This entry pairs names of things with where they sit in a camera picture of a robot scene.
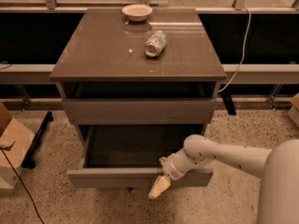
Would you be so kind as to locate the cardboard box right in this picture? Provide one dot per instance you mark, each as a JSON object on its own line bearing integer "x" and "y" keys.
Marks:
{"x": 293, "y": 113}

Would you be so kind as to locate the cardboard box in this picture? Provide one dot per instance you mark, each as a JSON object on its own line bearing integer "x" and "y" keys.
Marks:
{"x": 293, "y": 113}
{"x": 15, "y": 140}

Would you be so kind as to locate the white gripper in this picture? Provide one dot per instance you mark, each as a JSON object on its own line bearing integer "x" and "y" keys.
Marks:
{"x": 170, "y": 169}

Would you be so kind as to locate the white ceramic bowl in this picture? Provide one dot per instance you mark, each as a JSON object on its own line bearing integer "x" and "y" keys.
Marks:
{"x": 137, "y": 12}

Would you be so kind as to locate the grey drawer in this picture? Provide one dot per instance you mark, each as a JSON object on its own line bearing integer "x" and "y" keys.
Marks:
{"x": 140, "y": 111}
{"x": 126, "y": 156}

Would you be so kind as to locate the black table leg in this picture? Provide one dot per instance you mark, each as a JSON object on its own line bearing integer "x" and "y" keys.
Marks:
{"x": 226, "y": 96}

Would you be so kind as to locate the cardboard box left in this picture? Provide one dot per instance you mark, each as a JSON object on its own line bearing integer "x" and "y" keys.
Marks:
{"x": 15, "y": 140}

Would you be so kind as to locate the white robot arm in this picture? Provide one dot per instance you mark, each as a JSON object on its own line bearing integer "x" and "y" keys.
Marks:
{"x": 277, "y": 168}

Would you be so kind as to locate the black stand bar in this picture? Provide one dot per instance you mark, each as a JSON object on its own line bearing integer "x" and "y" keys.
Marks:
{"x": 28, "y": 161}

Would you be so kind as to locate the grey top drawer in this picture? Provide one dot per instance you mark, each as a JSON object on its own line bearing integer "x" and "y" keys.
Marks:
{"x": 140, "y": 111}

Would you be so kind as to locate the blue tape cross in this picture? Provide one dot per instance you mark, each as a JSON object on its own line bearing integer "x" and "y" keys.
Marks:
{"x": 130, "y": 189}

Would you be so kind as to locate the crushed silver soda can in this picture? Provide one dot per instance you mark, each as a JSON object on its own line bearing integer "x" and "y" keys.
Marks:
{"x": 155, "y": 44}

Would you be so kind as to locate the grey drawer cabinet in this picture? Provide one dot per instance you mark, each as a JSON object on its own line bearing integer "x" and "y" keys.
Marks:
{"x": 105, "y": 58}

